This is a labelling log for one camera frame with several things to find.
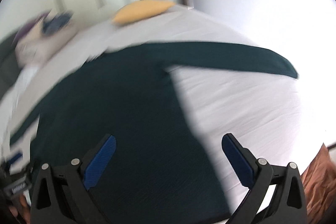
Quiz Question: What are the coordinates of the dark green sweater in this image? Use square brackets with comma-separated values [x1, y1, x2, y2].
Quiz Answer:
[10, 42, 298, 223]

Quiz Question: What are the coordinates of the blue grey clothes pile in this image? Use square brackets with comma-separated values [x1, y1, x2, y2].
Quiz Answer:
[42, 12, 73, 36]

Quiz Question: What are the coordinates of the left hand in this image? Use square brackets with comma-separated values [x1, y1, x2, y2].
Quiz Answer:
[8, 194, 31, 224]

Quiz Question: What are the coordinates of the brown wooden furniture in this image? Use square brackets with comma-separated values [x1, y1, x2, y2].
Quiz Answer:
[301, 145, 336, 224]

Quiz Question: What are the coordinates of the white bed sheet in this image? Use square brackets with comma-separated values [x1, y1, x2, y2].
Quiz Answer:
[1, 6, 322, 223]

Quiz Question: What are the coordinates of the dark grey headboard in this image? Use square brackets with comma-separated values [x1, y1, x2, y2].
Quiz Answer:
[0, 31, 22, 98]

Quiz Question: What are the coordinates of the beige folded duvet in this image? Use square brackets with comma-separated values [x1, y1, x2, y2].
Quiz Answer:
[15, 22, 77, 67]

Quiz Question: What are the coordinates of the purple pillow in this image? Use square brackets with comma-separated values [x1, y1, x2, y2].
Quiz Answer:
[13, 10, 51, 44]

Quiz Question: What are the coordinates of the yellow pillow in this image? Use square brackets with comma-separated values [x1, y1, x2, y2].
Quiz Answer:
[112, 0, 176, 25]

